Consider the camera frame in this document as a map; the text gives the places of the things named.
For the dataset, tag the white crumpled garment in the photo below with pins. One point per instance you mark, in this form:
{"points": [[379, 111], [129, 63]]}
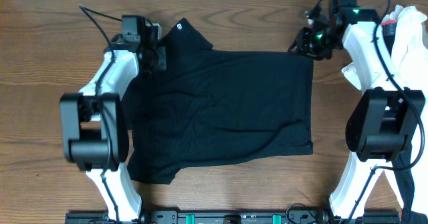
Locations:
{"points": [[409, 55]]}

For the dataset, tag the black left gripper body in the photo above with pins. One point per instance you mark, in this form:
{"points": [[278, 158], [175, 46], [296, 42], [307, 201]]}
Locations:
{"points": [[154, 60]]}

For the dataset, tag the black t-shirt white logo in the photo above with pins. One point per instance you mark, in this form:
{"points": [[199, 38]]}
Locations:
{"points": [[211, 107]]}

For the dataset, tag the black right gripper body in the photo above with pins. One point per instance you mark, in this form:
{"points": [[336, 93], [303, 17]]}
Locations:
{"points": [[316, 45]]}

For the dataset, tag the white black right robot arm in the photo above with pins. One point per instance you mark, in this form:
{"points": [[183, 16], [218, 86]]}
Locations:
{"points": [[387, 132]]}

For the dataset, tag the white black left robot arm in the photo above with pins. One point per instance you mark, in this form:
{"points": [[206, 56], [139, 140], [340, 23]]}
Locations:
{"points": [[94, 131]]}

